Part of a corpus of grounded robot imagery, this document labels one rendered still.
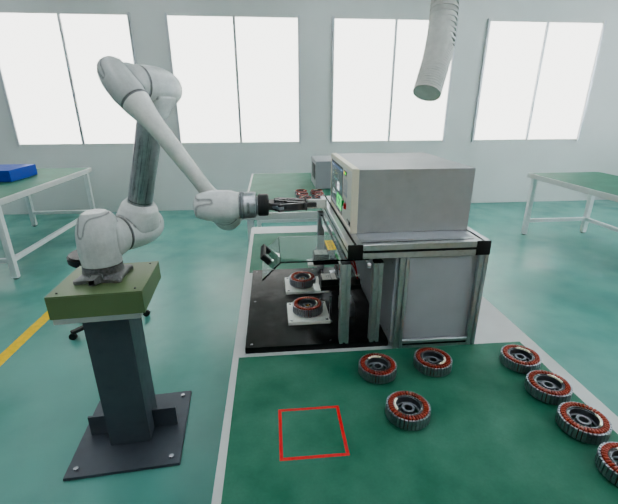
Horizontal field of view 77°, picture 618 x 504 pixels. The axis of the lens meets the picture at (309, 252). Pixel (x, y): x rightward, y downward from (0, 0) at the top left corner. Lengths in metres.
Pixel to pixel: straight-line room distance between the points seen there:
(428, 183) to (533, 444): 0.75
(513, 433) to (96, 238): 1.51
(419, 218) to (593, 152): 6.75
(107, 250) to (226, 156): 4.49
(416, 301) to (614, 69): 6.92
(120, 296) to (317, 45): 5.00
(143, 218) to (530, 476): 1.57
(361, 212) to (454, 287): 0.38
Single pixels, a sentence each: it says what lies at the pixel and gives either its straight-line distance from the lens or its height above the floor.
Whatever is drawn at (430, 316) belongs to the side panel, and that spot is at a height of 0.86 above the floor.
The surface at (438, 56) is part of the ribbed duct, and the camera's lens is 2.59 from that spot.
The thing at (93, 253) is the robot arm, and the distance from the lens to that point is 1.74.
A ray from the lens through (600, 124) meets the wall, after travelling 7.93.
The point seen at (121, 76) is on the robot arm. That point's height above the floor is 1.59.
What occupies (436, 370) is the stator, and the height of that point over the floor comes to 0.78.
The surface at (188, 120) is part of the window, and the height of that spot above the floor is 1.30.
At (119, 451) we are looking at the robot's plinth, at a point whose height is 0.02.
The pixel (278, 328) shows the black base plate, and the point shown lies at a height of 0.77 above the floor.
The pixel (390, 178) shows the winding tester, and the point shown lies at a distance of 1.25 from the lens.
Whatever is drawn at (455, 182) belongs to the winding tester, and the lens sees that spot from 1.33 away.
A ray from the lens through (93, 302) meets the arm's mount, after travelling 1.69.
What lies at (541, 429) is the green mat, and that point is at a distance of 1.20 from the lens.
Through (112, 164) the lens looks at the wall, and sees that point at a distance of 6.48.
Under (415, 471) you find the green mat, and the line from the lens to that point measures 1.01.
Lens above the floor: 1.50
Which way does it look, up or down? 20 degrees down
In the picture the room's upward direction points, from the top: straight up
